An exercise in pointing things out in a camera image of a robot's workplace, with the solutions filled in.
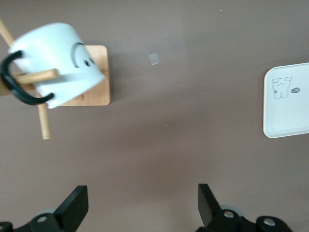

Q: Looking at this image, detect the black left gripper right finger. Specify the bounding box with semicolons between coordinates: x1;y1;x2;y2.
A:
197;183;243;232

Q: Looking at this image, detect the wooden cup rack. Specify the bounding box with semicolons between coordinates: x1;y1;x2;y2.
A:
0;18;111;140

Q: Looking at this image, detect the clear tape patch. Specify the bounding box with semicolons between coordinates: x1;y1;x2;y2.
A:
147;51;160;66

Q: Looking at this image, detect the white cup with black handle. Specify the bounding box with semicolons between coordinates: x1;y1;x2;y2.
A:
0;22;106;110

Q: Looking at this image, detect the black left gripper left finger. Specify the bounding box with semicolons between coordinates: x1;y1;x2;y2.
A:
26;185;89;232

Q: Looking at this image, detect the cream tray with rabbit print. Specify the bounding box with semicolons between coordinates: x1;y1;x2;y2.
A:
262;62;309;139

